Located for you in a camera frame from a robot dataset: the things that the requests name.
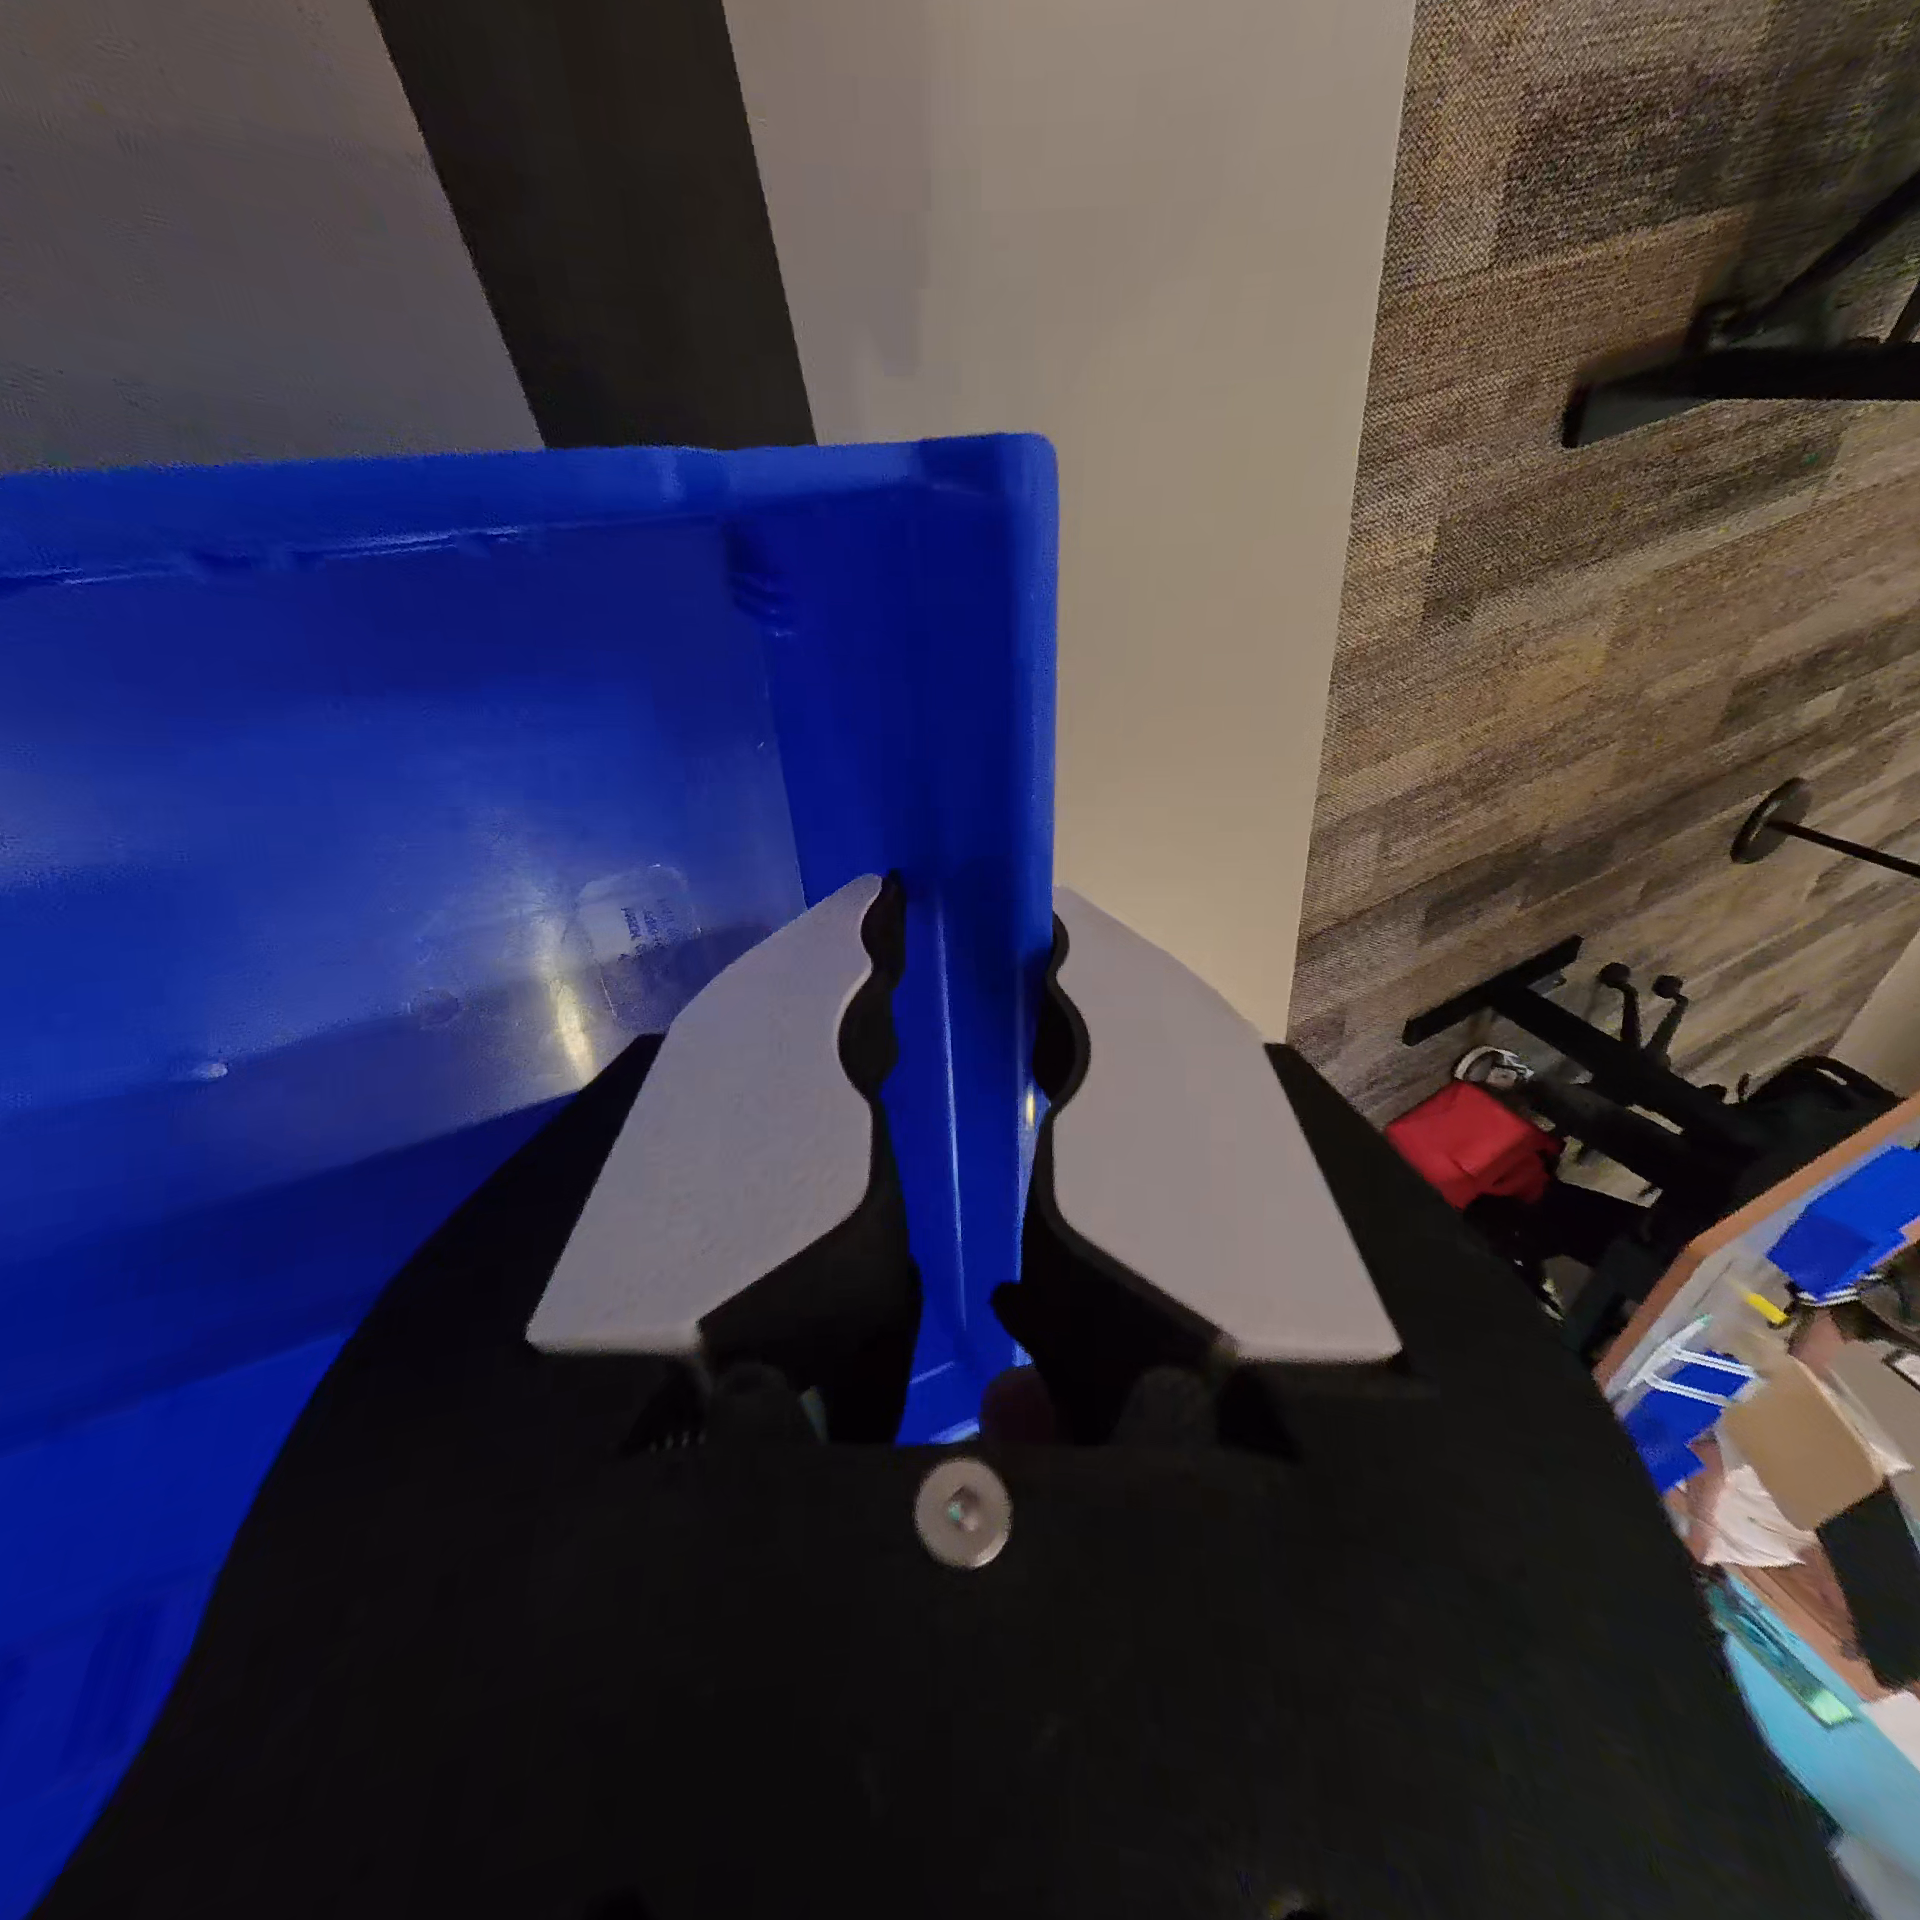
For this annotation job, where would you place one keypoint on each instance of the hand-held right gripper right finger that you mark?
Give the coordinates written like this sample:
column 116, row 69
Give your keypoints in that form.
column 1200, row 1200

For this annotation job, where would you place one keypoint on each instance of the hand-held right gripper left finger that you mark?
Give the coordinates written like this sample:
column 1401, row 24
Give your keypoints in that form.
column 734, row 1171

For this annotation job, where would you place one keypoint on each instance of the blue plastic bin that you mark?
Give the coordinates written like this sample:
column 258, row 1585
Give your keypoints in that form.
column 375, row 751

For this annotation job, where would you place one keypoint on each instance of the red bag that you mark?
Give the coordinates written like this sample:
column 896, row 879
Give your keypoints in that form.
column 1477, row 1141

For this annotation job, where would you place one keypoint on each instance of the cluttered wooden side table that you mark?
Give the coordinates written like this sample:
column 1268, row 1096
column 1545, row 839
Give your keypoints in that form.
column 1785, row 1349

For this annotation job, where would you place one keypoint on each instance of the black floor stand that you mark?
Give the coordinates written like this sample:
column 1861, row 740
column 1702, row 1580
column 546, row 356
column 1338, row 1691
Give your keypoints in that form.
column 1785, row 825

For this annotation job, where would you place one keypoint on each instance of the black table leg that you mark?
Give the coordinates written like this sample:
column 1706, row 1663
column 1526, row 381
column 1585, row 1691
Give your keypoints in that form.
column 1770, row 369

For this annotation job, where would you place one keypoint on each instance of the black table frame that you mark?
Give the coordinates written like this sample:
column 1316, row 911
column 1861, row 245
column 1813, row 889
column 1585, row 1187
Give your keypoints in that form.
column 1589, row 1080

